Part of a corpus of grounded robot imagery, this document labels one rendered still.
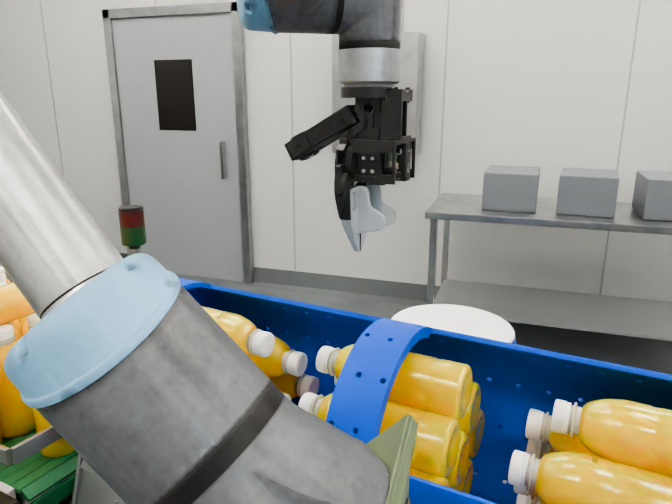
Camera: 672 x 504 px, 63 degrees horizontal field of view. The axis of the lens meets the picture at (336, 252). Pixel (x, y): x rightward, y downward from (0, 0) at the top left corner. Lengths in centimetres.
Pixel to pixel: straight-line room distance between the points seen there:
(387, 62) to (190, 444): 49
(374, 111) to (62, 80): 500
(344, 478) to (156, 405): 12
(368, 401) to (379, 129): 33
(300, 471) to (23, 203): 32
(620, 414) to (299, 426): 43
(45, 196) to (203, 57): 418
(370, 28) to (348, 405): 44
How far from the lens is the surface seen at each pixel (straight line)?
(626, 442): 71
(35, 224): 52
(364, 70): 68
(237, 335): 87
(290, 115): 439
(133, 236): 153
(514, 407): 90
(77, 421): 36
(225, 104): 458
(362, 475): 37
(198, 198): 481
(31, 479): 116
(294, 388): 98
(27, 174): 54
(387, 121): 69
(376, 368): 70
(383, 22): 69
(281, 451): 35
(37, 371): 36
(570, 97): 404
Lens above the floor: 153
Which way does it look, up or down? 16 degrees down
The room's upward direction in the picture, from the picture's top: straight up
